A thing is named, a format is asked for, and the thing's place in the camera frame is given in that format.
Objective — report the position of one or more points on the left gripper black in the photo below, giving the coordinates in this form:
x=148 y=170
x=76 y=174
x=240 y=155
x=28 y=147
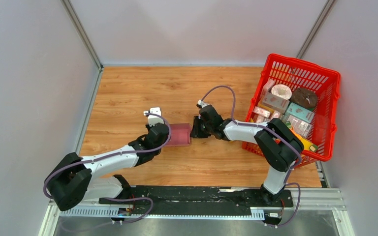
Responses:
x=149 y=127

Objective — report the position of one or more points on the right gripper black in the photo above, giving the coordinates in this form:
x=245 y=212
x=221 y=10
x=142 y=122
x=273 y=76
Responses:
x=195 y=132

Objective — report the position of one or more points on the pink paper box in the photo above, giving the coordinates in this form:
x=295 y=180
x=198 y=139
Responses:
x=180 y=135

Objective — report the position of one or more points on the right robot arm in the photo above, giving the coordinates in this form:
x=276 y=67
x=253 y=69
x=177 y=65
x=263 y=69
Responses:
x=278 y=144

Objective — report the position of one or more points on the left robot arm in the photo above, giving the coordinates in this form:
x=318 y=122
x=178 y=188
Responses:
x=76 y=178

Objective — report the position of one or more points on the pink grey snack box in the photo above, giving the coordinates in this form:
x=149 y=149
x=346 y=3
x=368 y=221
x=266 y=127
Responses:
x=275 y=103

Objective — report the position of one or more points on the teal snack box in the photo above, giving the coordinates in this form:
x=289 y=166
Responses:
x=299 y=112

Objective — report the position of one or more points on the pink white roll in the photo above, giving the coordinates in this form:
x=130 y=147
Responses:
x=282 y=91

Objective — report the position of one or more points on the brown chocolate donut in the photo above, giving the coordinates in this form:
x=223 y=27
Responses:
x=304 y=98

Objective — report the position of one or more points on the red plastic basket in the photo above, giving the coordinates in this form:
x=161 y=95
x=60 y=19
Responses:
x=325 y=83

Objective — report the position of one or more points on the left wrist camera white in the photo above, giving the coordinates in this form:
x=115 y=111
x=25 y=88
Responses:
x=153 y=116

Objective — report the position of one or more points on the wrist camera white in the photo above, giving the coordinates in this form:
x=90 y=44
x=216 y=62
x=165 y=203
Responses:
x=153 y=116
x=201 y=104

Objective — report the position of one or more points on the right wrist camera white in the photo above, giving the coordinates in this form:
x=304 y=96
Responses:
x=201 y=104

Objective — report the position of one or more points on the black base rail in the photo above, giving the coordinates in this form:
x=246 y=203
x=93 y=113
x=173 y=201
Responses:
x=226 y=203

